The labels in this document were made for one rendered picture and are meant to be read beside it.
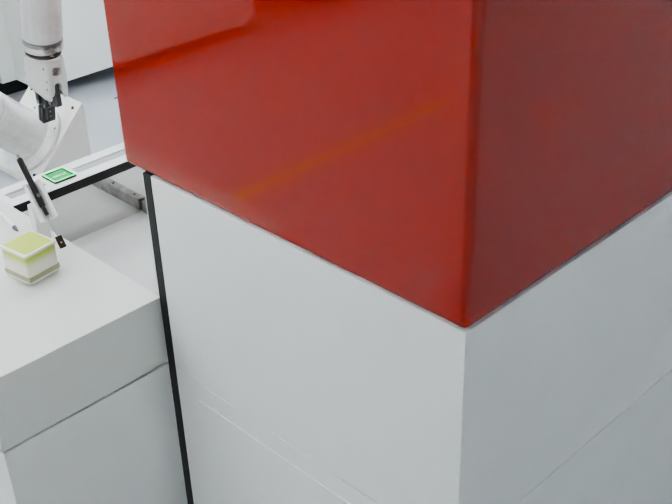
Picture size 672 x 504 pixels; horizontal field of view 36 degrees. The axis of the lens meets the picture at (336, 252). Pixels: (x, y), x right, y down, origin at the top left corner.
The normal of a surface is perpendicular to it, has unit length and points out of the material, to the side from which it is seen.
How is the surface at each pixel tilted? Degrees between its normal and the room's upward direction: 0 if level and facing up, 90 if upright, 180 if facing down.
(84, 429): 90
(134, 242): 0
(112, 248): 0
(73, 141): 90
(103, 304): 0
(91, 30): 90
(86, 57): 90
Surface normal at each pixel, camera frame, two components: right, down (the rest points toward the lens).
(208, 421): -0.71, 0.38
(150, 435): 0.71, 0.34
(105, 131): -0.03, -0.86
